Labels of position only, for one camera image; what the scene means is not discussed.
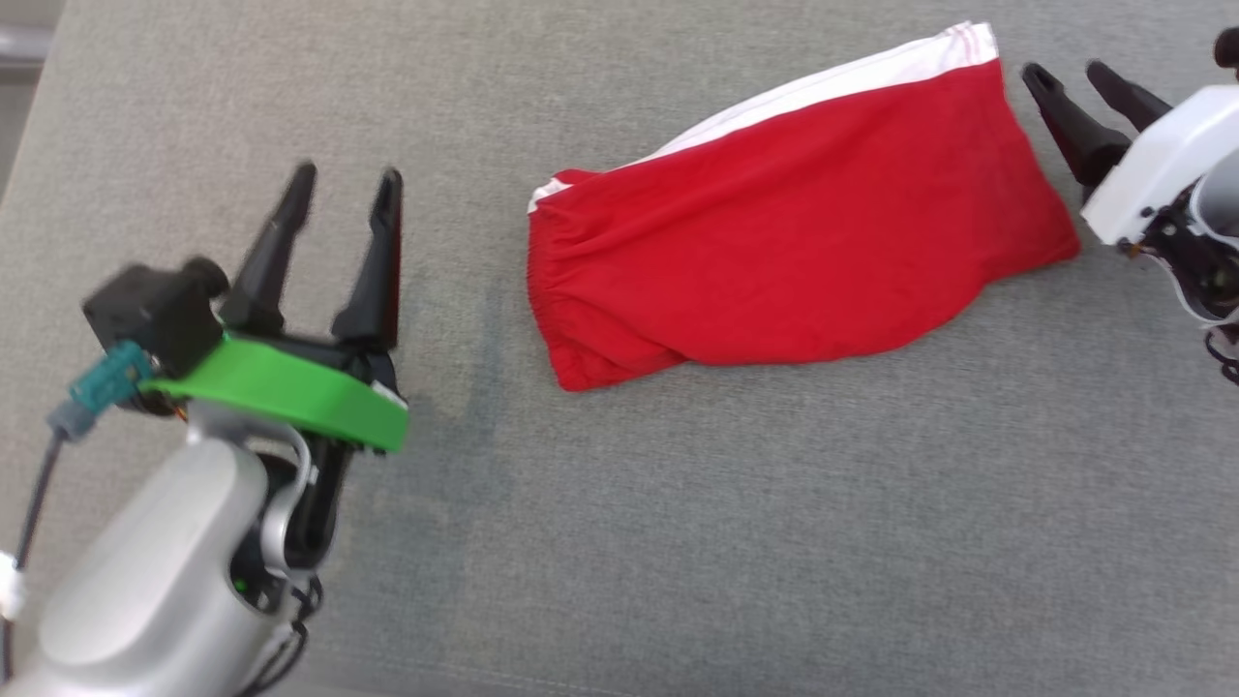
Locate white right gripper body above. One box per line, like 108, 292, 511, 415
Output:
1081, 85, 1239, 248

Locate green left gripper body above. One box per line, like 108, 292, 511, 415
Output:
140, 334, 410, 454

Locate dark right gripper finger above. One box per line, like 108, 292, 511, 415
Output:
1086, 60, 1174, 134
1021, 62, 1132, 190

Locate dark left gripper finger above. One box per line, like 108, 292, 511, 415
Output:
221, 161, 318, 338
331, 167, 405, 351

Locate red shorts with white stripe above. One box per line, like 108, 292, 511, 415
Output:
526, 21, 1082, 393

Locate teal left camera connector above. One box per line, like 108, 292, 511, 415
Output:
48, 341, 156, 442

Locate black right camera cable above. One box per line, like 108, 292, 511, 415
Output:
1205, 324, 1239, 388

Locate black camera cable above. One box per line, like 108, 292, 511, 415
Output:
0, 431, 69, 679
1205, 324, 1239, 388

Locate black left camera cable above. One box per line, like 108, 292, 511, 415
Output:
0, 431, 69, 679

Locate white left cable tag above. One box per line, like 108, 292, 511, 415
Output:
0, 552, 26, 621

